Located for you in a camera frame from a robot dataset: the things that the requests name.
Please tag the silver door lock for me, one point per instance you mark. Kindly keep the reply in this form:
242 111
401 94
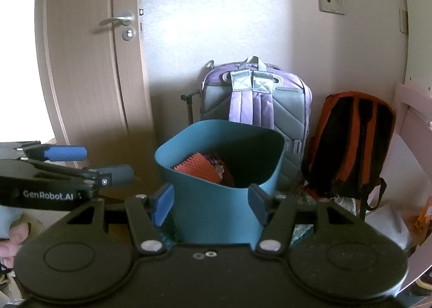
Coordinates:
128 34

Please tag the white wall socket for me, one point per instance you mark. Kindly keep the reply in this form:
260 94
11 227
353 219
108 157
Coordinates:
330 0

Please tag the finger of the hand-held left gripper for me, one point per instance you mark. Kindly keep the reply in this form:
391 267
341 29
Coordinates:
64 154
118 175

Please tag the purple grey backpack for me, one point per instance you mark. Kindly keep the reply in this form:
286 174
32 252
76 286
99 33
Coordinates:
246 102

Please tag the red plastic bag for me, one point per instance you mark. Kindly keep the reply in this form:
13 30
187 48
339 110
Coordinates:
226 178

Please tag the pink beige plush item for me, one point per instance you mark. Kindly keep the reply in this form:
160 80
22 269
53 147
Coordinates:
27 227

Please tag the beige wooden door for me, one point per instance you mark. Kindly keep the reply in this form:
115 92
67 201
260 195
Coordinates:
84 75

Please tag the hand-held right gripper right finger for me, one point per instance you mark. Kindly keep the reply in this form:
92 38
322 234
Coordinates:
259 205

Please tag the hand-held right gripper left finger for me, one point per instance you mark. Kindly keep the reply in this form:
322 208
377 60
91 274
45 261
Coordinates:
162 207

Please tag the black metal stand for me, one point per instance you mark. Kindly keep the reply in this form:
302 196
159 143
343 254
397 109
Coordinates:
189 109

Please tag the white cloth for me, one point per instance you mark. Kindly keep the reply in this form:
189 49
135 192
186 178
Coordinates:
388 227

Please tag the teal plastic bin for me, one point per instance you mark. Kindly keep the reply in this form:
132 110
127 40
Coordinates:
209 210

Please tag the orange black backpack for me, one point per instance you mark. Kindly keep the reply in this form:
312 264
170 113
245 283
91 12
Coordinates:
347 146

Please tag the orange packet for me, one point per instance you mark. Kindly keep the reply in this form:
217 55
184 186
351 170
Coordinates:
423 220

